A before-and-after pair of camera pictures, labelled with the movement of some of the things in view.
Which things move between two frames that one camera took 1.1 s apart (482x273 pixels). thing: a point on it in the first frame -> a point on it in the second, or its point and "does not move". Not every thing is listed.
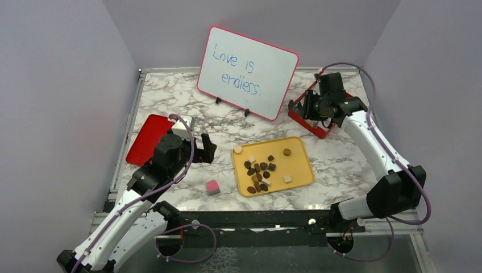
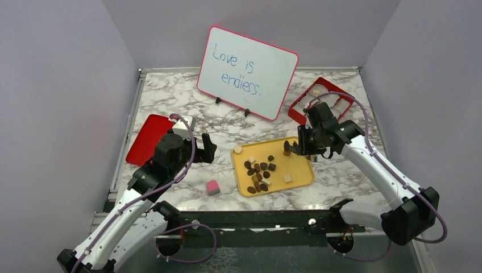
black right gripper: (308, 111) -> (304, 148)
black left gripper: (203, 155) does not move
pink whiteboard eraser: (212, 187) does not move
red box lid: (152, 128) does not move
